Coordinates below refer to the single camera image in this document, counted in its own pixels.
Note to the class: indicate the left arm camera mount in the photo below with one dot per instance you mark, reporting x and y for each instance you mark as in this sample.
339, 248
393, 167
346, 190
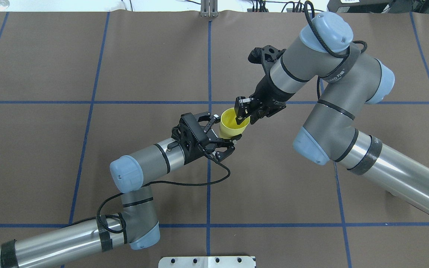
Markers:
189, 134

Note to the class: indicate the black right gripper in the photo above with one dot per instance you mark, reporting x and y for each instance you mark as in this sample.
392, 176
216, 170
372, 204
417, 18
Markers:
268, 93

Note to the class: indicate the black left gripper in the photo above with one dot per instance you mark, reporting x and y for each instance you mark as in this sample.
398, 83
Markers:
193, 153

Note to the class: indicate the aluminium frame post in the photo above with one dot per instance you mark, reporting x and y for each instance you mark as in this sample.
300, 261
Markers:
209, 8

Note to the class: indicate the yellow plastic cup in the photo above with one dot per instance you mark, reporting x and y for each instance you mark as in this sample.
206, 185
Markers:
229, 126

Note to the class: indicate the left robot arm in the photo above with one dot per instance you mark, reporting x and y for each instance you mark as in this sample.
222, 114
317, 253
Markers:
128, 217

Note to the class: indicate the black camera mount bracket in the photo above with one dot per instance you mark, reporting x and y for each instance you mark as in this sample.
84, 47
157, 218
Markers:
266, 56

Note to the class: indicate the brown paper table mat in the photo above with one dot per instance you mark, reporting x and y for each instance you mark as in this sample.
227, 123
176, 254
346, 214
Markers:
79, 90

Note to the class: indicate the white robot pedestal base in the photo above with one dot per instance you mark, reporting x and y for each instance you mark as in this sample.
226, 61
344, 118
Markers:
208, 262

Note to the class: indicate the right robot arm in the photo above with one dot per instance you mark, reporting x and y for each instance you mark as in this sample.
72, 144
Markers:
324, 49

